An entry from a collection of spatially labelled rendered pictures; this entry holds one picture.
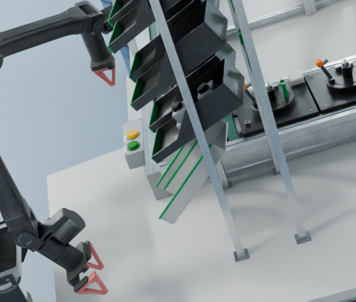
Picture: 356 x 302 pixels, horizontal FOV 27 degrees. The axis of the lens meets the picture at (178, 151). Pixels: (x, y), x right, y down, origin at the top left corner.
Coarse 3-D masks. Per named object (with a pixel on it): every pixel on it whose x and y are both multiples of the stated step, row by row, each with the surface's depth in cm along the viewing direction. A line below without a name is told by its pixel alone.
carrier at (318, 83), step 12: (336, 72) 238; (348, 72) 232; (312, 84) 240; (324, 84) 238; (336, 84) 233; (348, 84) 230; (324, 96) 232; (336, 96) 230; (348, 96) 228; (324, 108) 227; (336, 108) 227
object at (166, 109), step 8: (224, 48) 195; (232, 48) 199; (216, 56) 187; (224, 56) 191; (232, 56) 196; (200, 64) 203; (208, 64) 188; (192, 72) 190; (200, 72) 190; (192, 80) 191; (176, 88) 208; (168, 96) 210; (176, 96) 195; (160, 104) 211; (168, 104) 208; (152, 112) 207; (160, 112) 209; (168, 112) 198; (152, 120) 204; (160, 120) 199; (168, 120) 199; (152, 128) 201
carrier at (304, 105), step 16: (288, 80) 247; (304, 80) 244; (272, 96) 235; (288, 96) 235; (304, 96) 236; (240, 112) 240; (256, 112) 235; (288, 112) 231; (304, 112) 229; (256, 128) 229
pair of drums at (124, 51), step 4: (100, 0) 464; (104, 0) 459; (108, 0) 455; (104, 4) 464; (108, 4) 458; (112, 4) 455; (124, 48) 476; (128, 48) 472; (120, 52) 488; (124, 52) 479; (128, 52) 474; (124, 56) 484; (128, 56) 478; (124, 60) 489; (128, 60) 481; (128, 64) 484; (128, 68) 489; (128, 72) 495
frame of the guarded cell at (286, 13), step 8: (112, 0) 301; (320, 0) 308; (328, 0) 308; (336, 0) 308; (288, 8) 311; (296, 8) 309; (264, 16) 311; (272, 16) 310; (280, 16) 311; (288, 16) 310; (256, 24) 312; (264, 24) 311; (232, 32) 312; (136, 40) 332; (136, 48) 313
